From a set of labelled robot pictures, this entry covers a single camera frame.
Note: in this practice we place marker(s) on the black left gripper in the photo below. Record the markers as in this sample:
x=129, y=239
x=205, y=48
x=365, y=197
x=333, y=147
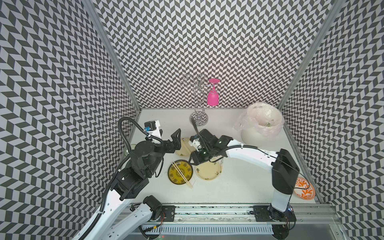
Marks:
x=176, y=142

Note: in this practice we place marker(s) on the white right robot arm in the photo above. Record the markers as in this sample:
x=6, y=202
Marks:
x=280, y=166

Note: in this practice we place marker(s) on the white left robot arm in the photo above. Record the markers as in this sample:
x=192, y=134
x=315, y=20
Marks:
x=132, y=176

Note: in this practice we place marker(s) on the cream plate left rear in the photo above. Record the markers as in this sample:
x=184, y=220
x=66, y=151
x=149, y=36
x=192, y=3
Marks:
x=182, y=152

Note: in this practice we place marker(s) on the yellow patterned plate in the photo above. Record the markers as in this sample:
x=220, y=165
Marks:
x=185, y=167

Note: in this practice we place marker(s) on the cream plate with red stamps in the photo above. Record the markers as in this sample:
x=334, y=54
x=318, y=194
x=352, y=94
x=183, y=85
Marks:
x=208, y=171

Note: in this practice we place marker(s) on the pink wine glass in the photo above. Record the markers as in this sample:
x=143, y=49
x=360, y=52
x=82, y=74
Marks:
x=213, y=96

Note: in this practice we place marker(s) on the chrome glass rack stand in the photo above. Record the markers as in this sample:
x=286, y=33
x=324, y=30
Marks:
x=197, y=84

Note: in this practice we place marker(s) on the white trash bin with bag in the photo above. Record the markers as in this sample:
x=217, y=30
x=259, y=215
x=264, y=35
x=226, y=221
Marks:
x=259, y=124

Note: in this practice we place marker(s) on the orange patterned bowl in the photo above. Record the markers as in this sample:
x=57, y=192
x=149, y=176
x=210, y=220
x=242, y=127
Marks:
x=304, y=189

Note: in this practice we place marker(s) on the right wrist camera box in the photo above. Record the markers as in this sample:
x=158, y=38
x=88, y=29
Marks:
x=196, y=144

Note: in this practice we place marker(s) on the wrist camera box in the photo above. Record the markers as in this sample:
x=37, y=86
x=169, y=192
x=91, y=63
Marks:
x=153, y=128
x=196, y=144

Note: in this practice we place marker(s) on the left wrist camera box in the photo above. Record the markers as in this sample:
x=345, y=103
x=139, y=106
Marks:
x=153, y=128

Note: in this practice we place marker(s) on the metal base rail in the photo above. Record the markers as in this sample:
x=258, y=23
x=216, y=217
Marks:
x=248, y=221

